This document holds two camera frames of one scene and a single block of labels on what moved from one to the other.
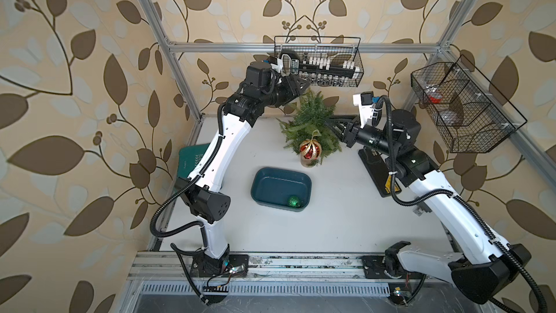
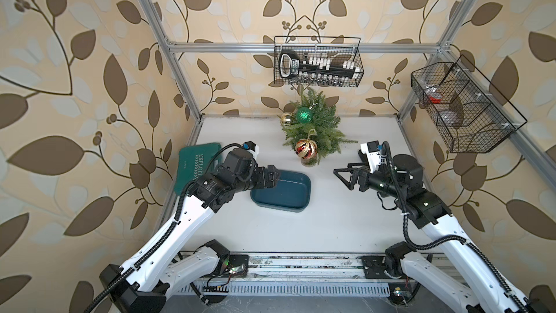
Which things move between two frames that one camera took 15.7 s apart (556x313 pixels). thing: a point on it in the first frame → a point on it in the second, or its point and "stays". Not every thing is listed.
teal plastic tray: (273, 187) stays
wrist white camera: (276, 64) → (252, 148)
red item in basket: (433, 100) stays
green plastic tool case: (189, 156) stays
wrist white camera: (365, 101) → (372, 149)
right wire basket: (470, 115) stays
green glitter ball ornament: (294, 201) → (304, 114)
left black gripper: (289, 88) → (271, 180)
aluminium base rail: (177, 273) stays
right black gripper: (350, 131) → (363, 172)
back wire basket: (326, 61) stays
